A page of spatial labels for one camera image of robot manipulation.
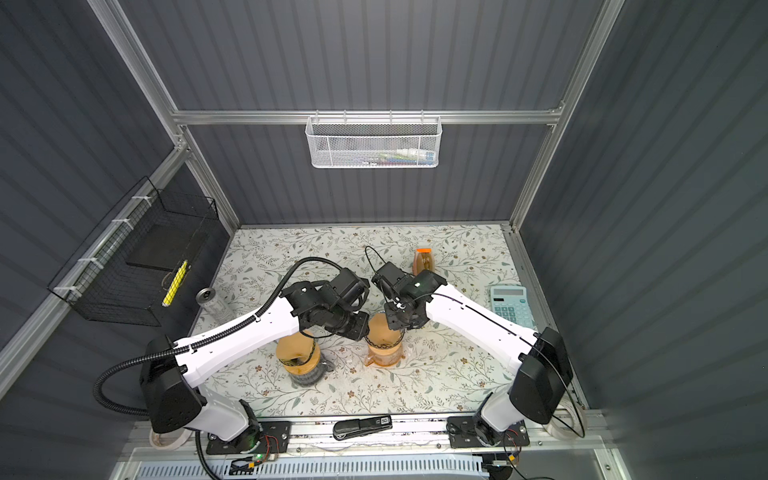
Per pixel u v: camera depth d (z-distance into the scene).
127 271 0.72
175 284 0.72
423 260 0.97
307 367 0.75
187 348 0.43
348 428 0.70
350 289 0.60
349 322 0.65
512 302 0.96
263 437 0.72
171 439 0.74
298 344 0.76
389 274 0.61
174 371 0.41
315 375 0.79
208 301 0.84
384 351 0.76
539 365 0.41
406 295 0.54
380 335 0.81
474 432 0.66
